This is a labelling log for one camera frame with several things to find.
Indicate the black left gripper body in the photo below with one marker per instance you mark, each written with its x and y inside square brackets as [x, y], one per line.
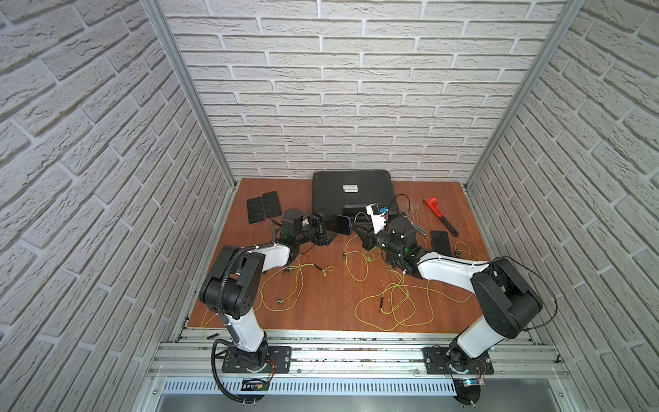
[319, 224]

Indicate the aluminium rail frame front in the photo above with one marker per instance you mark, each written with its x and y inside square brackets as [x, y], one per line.
[358, 354]

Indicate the black smartphone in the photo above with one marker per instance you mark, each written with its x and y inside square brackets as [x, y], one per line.
[272, 205]

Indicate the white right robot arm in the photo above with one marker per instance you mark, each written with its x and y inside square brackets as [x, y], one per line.
[507, 301]

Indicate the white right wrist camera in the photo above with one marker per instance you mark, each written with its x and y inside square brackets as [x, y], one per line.
[378, 217]

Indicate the purple-edged smartphone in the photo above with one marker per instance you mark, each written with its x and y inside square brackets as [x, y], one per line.
[255, 210]

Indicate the black plastic tool case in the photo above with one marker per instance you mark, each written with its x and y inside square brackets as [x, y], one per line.
[349, 192]

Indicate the aluminium corner post left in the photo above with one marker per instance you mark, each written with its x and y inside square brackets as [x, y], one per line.
[169, 44]

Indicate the red and black tool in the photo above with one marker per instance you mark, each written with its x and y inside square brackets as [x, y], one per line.
[433, 204]

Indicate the aluminium corner post right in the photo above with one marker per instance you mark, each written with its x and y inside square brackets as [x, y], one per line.
[565, 20]

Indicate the aluminium corner post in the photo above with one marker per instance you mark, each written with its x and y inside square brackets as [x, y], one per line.
[565, 20]
[169, 44]

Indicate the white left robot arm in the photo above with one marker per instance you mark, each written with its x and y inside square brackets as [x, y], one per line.
[230, 289]

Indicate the blue-edged smartphone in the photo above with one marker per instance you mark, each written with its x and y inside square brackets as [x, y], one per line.
[339, 224]

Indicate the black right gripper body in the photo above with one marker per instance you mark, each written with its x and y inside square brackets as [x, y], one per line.
[383, 240]

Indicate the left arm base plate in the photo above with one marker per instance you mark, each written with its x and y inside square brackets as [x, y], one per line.
[238, 361]

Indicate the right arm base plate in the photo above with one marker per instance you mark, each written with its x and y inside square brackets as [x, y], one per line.
[452, 361]

